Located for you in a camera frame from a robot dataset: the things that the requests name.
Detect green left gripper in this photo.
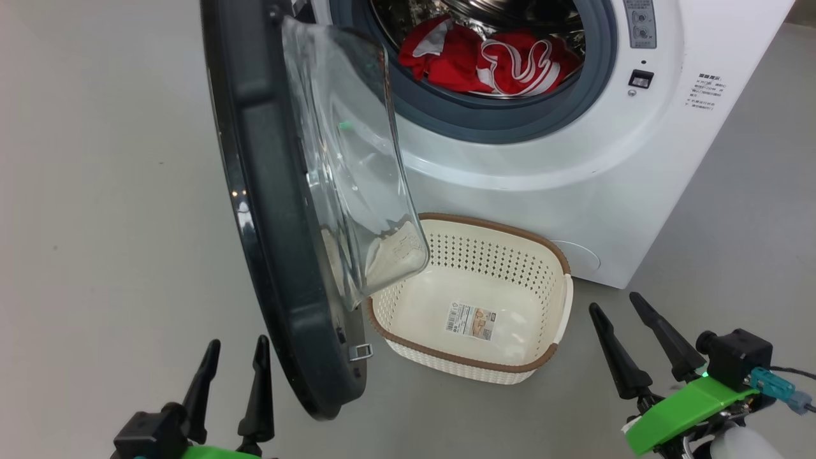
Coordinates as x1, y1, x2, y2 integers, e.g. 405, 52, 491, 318
182, 335, 275, 459

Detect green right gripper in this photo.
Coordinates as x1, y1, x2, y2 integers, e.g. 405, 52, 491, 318
588, 291, 759, 456

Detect black round glass washer door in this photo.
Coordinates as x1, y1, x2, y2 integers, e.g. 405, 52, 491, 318
200, 0, 431, 421

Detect red shorts with white stripes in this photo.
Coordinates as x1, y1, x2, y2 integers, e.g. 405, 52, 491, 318
477, 30, 582, 98

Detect cream perforated basket brown rim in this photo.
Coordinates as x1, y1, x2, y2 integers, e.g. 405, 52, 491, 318
367, 212, 574, 385

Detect white product label sticker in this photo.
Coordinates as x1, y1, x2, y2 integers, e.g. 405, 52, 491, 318
445, 302, 498, 340

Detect white front-load washing machine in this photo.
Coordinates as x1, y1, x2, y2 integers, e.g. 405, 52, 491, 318
306, 0, 798, 289

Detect round white filter cover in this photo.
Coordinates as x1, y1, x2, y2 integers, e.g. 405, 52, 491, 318
551, 240, 601, 278

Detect grey warning sticker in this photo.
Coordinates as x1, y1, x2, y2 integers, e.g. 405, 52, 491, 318
622, 0, 659, 50

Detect black cable with teal connector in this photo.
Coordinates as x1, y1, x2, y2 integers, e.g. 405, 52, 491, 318
750, 365, 816, 414

